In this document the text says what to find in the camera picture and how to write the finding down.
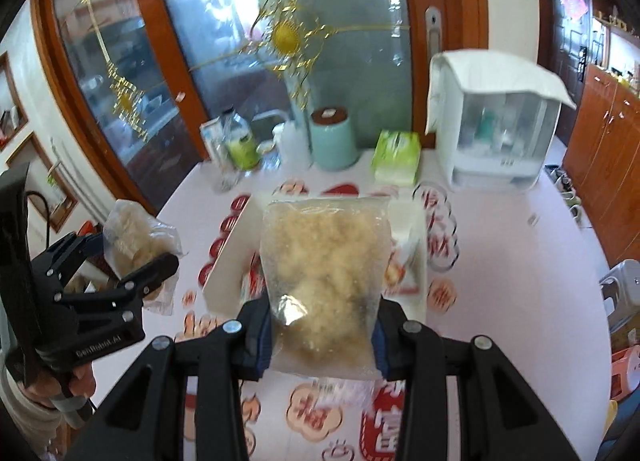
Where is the pale floss cake packet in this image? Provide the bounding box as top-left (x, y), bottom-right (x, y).
top-left (259, 198), bottom-right (392, 380)
top-left (102, 198), bottom-right (187, 317)

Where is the red apple snack packet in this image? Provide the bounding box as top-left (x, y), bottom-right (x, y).
top-left (383, 236), bottom-right (423, 297)

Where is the clear barcode bread packet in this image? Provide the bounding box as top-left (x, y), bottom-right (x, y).
top-left (312, 377), bottom-right (376, 410)

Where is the person's left hand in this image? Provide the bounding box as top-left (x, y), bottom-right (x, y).
top-left (19, 359), bottom-right (98, 409)

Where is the clear drinking glass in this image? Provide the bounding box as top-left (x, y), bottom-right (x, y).
top-left (212, 168), bottom-right (243, 194)

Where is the white plastic storage bin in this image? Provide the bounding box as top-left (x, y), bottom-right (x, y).
top-left (204, 195), bottom-right (427, 337)

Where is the white blue carton box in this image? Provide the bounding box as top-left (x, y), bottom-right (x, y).
top-left (200, 117), bottom-right (228, 170)

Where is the green label glass bottle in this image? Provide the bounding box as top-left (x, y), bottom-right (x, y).
top-left (222, 106), bottom-right (260, 171)

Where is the small glass jar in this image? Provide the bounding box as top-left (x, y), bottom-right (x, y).
top-left (257, 140), bottom-right (280, 171)

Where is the white squeeze bottle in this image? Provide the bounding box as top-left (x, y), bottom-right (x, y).
top-left (252, 109), bottom-right (312, 172)

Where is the teal ceramic canister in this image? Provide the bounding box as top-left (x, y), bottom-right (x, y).
top-left (309, 107), bottom-right (359, 172)

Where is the wooden cabinet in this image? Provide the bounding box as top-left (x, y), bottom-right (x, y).
top-left (562, 65), bottom-right (640, 266)

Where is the green tissue pack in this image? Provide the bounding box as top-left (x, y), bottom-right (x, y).
top-left (371, 131), bottom-right (422, 187)

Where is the white countertop appliance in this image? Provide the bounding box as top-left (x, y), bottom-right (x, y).
top-left (425, 50), bottom-right (576, 192)

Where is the door handle plate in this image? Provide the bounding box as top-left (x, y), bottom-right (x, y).
top-left (424, 6), bottom-right (442, 59)

